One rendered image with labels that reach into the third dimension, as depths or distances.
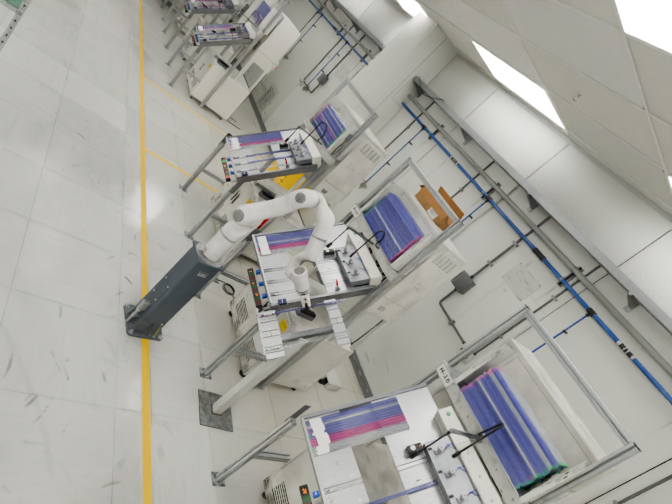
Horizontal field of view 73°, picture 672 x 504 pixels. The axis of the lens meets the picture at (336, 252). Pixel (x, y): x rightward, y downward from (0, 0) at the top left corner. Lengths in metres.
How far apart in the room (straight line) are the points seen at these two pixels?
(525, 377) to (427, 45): 4.37
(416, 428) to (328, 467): 0.49
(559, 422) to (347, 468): 1.02
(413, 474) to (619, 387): 1.89
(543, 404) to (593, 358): 1.42
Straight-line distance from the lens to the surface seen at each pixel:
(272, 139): 4.44
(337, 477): 2.36
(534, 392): 2.55
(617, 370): 3.85
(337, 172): 4.16
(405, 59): 5.94
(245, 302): 3.66
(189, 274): 2.80
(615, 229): 4.20
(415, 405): 2.57
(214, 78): 7.07
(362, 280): 3.00
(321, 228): 2.41
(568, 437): 2.48
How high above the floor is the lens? 2.10
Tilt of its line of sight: 18 degrees down
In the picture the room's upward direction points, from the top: 48 degrees clockwise
